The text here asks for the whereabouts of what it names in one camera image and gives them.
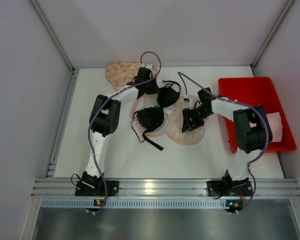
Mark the floral mesh laundry bag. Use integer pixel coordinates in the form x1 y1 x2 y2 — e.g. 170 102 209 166
130 94 205 146

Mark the black lace bra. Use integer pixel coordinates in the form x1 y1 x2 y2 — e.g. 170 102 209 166
130 80 182 151

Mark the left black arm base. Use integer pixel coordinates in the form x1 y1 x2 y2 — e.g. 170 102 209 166
70 171 120 197

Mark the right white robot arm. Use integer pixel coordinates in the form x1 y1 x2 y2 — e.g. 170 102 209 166
181 88 273 184

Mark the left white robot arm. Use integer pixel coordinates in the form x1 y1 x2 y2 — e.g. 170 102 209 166
81 66 158 189

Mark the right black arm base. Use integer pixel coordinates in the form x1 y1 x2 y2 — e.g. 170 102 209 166
207 177 253 199

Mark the red plastic tray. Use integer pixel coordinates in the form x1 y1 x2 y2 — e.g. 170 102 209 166
218 76 297 153

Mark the pink folded cloth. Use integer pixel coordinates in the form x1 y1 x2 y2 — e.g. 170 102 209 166
249 111 283 144

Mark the aluminium mounting rail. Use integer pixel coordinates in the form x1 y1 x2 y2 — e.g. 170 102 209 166
30 177 300 199

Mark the slotted grey cable duct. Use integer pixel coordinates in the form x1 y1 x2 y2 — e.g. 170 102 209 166
41 198 241 210

